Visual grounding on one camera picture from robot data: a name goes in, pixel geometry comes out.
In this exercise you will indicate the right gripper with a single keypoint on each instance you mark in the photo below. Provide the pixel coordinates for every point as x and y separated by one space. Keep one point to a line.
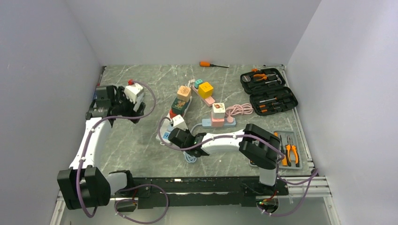
187 132

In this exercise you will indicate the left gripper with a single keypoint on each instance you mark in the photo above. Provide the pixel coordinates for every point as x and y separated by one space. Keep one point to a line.
120 94

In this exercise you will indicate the white power strip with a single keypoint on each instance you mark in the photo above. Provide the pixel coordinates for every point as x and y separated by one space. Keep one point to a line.
164 127

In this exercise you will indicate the blue power strip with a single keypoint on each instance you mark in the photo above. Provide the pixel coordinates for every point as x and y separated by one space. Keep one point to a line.
206 123

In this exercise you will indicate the pink power strip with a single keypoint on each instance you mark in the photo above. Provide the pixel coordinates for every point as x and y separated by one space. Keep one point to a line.
208 101

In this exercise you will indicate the black tool case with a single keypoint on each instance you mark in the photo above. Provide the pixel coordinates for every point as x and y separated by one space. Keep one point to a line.
267 90

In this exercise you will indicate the grey tool tray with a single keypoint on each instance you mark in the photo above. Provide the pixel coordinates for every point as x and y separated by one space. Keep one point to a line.
262 155

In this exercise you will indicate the pink cube plug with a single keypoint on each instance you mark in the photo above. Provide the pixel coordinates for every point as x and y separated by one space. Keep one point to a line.
215 122

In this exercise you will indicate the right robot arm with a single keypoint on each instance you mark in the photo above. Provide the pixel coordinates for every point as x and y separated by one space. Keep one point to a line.
234 142

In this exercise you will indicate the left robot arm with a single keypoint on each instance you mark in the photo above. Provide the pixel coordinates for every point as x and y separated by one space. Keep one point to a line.
83 185

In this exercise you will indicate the red cube plug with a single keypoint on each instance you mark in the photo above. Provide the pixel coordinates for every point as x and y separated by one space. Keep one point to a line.
171 114

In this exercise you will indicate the green cube plug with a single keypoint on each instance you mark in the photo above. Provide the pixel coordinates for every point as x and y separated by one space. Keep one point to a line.
179 107

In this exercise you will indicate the white cube plug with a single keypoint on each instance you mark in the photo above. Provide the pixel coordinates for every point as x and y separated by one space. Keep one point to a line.
218 111

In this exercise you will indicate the beige cube plug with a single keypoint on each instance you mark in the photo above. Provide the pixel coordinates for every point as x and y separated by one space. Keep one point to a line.
184 93

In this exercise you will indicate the yellow cube plug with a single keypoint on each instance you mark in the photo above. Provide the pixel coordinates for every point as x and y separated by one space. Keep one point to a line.
205 90

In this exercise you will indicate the teal small plug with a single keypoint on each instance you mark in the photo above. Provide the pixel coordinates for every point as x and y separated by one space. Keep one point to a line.
197 83

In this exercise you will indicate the orange screwdriver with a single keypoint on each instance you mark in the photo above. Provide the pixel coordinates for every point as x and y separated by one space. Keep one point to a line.
208 64

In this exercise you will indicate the orange pliers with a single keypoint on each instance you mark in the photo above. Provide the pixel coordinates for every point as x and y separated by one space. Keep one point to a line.
292 153

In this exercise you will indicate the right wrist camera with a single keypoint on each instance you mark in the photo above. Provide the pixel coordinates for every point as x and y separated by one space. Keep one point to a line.
179 122

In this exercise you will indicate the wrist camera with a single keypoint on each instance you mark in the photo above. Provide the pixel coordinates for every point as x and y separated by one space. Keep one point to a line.
179 122
134 92

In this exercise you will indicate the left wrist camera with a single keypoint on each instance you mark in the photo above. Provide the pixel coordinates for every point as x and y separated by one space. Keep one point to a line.
134 92

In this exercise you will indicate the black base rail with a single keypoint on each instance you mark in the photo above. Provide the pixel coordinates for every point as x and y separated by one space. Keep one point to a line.
245 191

